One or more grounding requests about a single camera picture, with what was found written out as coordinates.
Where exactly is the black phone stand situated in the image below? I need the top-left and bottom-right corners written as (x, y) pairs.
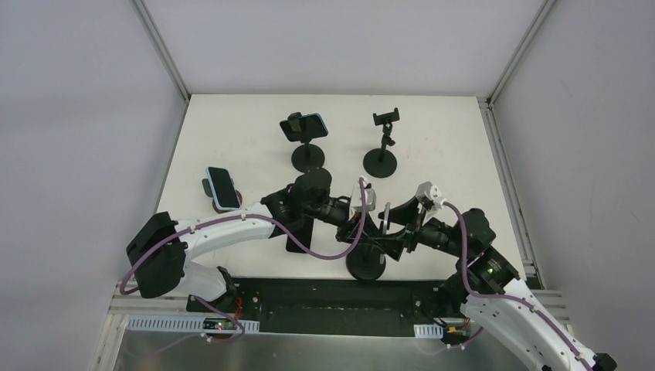
top-left (291, 140), bottom-right (325, 172)
top-left (362, 107), bottom-right (400, 179)
top-left (345, 243), bottom-right (386, 281)

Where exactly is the black phone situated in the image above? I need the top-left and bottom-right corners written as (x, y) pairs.
top-left (285, 217), bottom-right (314, 254)

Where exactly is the blue-cased phone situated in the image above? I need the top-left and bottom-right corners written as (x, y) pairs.
top-left (280, 112), bottom-right (328, 143)

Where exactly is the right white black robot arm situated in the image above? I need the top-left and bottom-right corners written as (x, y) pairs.
top-left (378, 195), bottom-right (617, 370)

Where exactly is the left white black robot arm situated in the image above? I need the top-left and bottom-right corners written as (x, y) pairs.
top-left (119, 168), bottom-right (376, 313)

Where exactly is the light blue phone on wooden stand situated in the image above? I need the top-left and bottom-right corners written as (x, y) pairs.
top-left (206, 167), bottom-right (242, 212)

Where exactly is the round wooden phone stand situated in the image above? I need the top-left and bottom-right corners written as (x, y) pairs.
top-left (201, 178), bottom-right (244, 216)

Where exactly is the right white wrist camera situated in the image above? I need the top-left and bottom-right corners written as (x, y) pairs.
top-left (415, 182), bottom-right (446, 211)

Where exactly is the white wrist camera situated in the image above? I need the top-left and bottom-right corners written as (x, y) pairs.
top-left (415, 182), bottom-right (446, 211)
top-left (348, 175), bottom-right (377, 216)

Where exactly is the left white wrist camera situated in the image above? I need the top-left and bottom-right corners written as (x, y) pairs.
top-left (348, 175), bottom-right (377, 216)

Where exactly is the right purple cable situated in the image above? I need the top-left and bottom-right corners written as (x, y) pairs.
top-left (442, 200), bottom-right (597, 371)

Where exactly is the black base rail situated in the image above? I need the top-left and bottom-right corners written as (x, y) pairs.
top-left (213, 274), bottom-right (469, 337)

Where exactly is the right white cable duct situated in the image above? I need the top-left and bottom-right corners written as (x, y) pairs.
top-left (413, 323), bottom-right (444, 339)

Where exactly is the white cable duct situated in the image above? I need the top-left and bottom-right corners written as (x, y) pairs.
top-left (413, 323), bottom-right (444, 339)
top-left (126, 315), bottom-right (260, 335)

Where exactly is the left white cable duct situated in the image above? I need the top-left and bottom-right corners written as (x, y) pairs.
top-left (126, 315), bottom-right (260, 335)

